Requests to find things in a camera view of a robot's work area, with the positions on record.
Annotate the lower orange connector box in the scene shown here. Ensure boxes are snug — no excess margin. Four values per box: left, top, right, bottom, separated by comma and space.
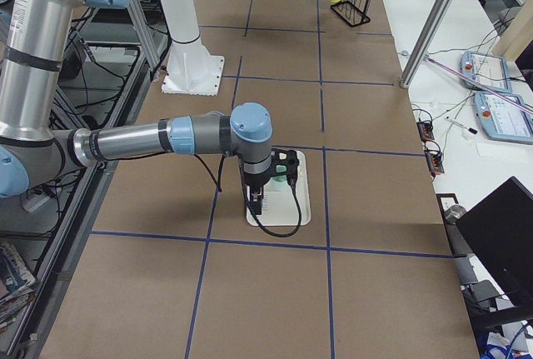
424, 149, 445, 177

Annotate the black marker pen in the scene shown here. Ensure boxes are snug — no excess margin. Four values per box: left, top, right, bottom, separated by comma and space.
445, 117, 478, 135

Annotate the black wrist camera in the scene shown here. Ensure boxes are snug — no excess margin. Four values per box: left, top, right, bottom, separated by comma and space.
271, 148, 300, 188

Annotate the metal cylinder cup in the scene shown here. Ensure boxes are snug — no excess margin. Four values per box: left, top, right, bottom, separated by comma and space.
444, 204, 467, 225

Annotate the black camera cable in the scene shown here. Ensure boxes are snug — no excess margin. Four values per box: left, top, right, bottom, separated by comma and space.
195, 153, 302, 238

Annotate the pink reacher grabber stick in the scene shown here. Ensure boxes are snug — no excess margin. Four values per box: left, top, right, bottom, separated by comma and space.
424, 56, 533, 113

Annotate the black laptop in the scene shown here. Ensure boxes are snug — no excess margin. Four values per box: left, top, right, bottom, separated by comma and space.
456, 177, 532, 306

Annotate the orange connector box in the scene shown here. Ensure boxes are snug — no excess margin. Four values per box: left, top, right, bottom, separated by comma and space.
424, 149, 445, 177
416, 120, 434, 142

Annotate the upper teach pendant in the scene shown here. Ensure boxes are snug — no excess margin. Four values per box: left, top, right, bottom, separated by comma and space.
460, 51, 512, 93

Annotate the lower teach pendant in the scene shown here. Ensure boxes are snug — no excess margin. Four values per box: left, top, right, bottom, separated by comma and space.
474, 92, 532, 145

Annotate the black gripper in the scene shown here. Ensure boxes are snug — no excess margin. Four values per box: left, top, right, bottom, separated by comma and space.
244, 172, 271, 214

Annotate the black wire cup rack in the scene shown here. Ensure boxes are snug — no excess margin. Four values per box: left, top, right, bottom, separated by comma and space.
330, 0, 371, 27

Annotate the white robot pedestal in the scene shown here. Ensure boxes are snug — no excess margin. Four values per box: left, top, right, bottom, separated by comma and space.
160, 0, 225, 96

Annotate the upper orange connector box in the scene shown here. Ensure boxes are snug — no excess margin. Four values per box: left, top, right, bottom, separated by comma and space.
416, 120, 434, 142

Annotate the teach pendant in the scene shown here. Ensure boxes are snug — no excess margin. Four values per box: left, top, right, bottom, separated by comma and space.
474, 92, 532, 145
460, 51, 512, 93

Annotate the aluminium frame post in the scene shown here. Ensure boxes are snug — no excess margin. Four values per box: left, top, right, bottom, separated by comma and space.
400, 0, 452, 88

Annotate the green cup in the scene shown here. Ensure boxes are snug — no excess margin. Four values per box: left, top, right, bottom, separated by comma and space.
269, 175, 289, 192

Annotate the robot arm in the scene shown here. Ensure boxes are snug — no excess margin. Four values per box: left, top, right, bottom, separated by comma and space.
1, 0, 276, 203

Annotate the white bear tray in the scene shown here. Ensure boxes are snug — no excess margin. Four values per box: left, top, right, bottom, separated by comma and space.
246, 151, 311, 227

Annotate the stack of books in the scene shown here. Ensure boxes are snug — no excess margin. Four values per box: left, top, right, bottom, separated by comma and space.
1, 241, 37, 332

